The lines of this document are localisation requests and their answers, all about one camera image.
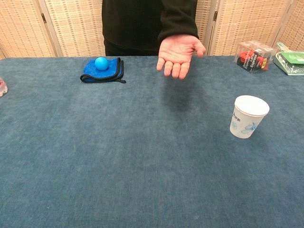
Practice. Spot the person's open bare hand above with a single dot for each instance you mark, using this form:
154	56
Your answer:
177	52

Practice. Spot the person's black sleeved forearm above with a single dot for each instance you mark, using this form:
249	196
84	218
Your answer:
177	19

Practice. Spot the person's black clothed torso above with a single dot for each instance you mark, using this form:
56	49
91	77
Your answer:
133	26

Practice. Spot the white paper cup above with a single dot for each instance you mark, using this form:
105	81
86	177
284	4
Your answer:
247	118

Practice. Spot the folded blue microfiber cloth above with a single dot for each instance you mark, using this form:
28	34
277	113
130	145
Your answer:
104	72

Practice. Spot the blue ball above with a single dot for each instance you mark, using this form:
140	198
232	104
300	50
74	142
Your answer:
101	63

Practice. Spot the clear box with red contents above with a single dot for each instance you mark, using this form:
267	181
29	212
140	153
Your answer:
254	58

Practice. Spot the blue table cloth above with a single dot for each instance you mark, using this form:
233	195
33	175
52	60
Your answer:
142	147

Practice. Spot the green and white plastic package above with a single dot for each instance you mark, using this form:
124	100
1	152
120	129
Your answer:
288	60

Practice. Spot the woven folding screen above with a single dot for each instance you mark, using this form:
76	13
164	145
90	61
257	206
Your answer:
47	28

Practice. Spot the clear crinkled plastic bottle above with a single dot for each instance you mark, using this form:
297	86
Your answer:
2	88

